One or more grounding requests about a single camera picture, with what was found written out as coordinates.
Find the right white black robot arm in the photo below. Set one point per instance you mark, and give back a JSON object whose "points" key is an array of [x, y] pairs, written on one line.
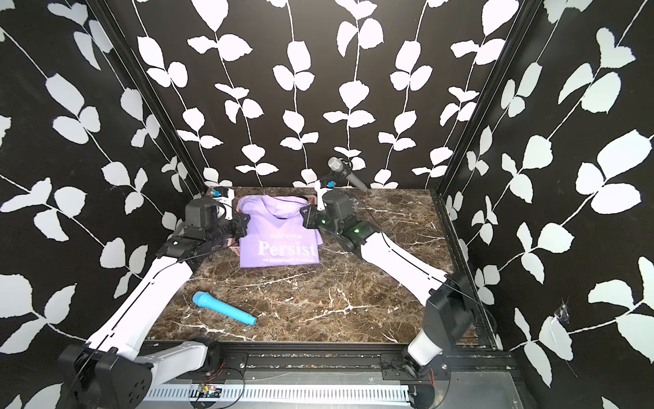
{"points": [[448, 306]]}

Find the small circuit board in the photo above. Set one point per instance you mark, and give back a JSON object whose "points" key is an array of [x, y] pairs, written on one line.
{"points": [[206, 392]]}

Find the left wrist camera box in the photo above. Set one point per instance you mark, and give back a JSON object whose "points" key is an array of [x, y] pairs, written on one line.
{"points": [[225, 196]]}

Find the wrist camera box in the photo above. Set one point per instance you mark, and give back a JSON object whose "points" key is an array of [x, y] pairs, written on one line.
{"points": [[225, 196], [320, 200]]}

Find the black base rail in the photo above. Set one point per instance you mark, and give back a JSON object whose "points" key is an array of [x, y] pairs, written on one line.
{"points": [[231, 360]]}

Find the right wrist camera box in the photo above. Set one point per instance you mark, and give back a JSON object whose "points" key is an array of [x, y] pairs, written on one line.
{"points": [[320, 200]]}

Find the purple t-shirt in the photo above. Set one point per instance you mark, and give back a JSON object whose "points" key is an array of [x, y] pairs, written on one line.
{"points": [[278, 235]]}

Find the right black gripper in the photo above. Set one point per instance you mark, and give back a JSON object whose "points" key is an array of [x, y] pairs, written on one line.
{"points": [[310, 220]]}

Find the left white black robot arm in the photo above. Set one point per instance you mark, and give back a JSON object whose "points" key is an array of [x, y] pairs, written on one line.
{"points": [[109, 371]]}

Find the light blue cylinder tube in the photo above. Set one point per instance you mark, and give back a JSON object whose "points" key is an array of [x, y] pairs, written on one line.
{"points": [[205, 300]]}

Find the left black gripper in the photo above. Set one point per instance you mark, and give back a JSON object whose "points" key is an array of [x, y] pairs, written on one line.
{"points": [[239, 221]]}

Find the grey microphone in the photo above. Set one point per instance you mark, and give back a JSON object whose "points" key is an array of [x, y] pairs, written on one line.
{"points": [[342, 169]]}

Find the white perforated vent strip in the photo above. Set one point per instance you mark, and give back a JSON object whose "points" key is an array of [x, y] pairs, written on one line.
{"points": [[393, 395]]}

